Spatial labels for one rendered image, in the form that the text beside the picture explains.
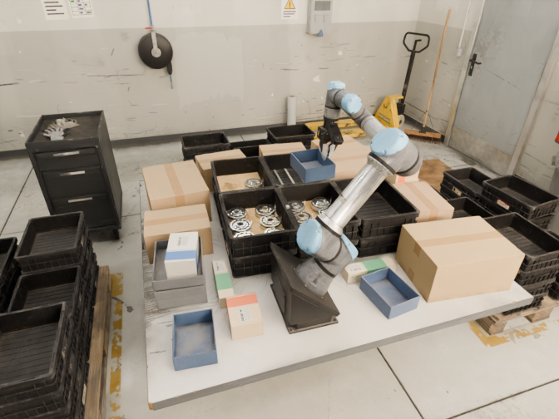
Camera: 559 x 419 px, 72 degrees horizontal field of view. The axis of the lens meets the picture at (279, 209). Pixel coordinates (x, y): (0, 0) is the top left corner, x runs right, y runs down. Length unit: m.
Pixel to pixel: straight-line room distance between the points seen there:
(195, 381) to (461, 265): 1.10
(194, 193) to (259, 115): 3.31
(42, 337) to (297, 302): 1.18
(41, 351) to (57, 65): 3.52
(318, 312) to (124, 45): 3.95
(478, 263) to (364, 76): 4.25
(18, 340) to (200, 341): 0.89
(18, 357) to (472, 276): 1.92
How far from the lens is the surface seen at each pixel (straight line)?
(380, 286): 1.79
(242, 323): 1.49
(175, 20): 4.84
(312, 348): 1.52
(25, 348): 2.07
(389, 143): 1.36
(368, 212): 2.04
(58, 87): 5.03
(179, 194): 2.04
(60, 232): 2.74
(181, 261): 1.60
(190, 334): 1.58
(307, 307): 1.48
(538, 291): 2.79
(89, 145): 2.98
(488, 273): 1.85
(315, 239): 1.34
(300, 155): 1.92
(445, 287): 1.77
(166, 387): 1.47
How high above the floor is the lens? 1.89
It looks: 32 degrees down
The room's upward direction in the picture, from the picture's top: 1 degrees clockwise
